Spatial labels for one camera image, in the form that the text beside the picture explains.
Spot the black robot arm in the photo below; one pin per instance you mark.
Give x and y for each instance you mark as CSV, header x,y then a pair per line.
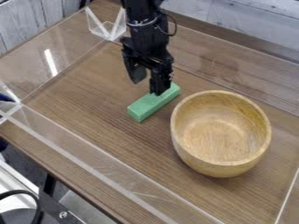
x,y
144,10

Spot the green rectangular block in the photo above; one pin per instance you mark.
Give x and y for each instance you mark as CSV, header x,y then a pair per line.
x,y
150,103

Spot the brown wooden bowl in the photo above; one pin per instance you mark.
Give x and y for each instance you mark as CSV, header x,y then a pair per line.
x,y
221,133

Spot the black table leg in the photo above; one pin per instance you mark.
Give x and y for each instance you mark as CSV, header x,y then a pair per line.
x,y
50,184

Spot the clear acrylic corner bracket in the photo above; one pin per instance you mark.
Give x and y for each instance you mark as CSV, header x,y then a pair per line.
x,y
108,30

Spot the clear acrylic tray wall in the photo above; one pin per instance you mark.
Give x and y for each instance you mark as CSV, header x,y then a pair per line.
x,y
81,121

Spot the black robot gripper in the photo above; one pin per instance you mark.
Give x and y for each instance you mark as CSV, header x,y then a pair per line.
x,y
145,52

